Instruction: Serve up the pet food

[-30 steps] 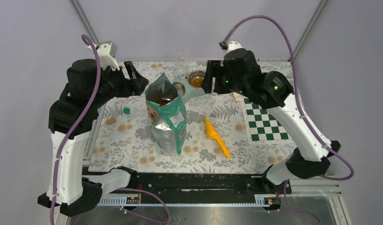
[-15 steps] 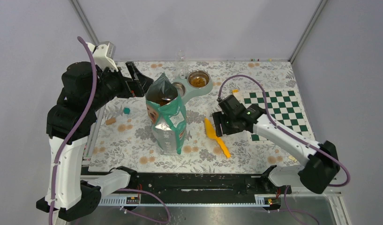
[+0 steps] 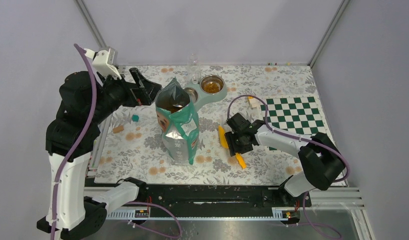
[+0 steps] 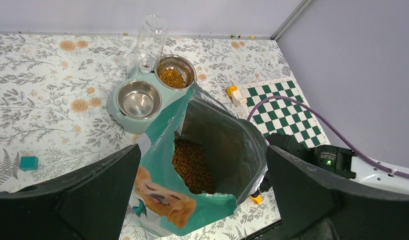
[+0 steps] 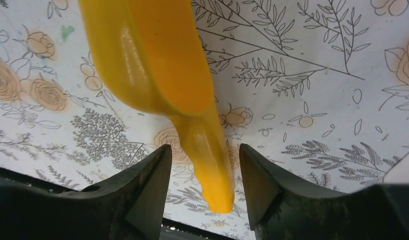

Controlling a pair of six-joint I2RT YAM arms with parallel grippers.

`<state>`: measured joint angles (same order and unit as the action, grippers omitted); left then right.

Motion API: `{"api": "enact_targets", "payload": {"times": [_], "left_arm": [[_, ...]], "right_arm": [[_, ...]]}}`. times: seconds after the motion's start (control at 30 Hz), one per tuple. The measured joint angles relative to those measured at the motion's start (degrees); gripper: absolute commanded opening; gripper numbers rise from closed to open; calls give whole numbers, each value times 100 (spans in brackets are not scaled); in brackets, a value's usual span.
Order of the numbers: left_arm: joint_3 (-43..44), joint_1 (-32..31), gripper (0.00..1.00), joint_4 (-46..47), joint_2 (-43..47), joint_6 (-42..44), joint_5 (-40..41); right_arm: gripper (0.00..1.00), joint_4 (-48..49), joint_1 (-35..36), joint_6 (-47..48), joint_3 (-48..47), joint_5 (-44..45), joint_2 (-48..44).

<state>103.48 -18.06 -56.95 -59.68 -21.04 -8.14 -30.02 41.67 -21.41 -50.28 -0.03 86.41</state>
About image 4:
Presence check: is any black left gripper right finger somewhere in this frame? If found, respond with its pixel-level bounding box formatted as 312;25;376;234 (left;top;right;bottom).
266;146;409;240

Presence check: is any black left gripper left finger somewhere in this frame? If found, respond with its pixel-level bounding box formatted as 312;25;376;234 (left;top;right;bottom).
0;144;141;240

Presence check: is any orange plastic scoop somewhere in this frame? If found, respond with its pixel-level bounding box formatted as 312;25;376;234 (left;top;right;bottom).
250;194;263;205

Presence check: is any green pet food bag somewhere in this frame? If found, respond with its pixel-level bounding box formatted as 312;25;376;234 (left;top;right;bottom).
129;85;268;240

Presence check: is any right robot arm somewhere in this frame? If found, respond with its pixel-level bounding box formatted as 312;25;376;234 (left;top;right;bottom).
266;133;409;195

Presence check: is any small teal cube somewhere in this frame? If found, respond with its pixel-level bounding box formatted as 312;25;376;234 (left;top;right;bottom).
20;156;39;172

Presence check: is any mint green double bowl stand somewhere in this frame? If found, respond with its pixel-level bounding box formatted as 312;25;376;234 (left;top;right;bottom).
107;54;196;135

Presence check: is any green white checkerboard mat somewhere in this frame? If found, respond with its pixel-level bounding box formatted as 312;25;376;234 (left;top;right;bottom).
237;77;330;148

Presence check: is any brown kibble in bag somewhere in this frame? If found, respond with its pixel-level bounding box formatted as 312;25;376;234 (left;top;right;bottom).
172;139;215;194

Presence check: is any floral patterned table mat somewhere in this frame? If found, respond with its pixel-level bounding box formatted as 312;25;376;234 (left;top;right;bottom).
0;33;307;240

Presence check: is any white yellow toy block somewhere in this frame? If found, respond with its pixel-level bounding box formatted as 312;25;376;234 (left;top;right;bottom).
226;85;247;106

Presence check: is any clear water bottle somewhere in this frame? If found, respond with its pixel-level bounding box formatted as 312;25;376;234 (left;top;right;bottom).
134;14;168;74

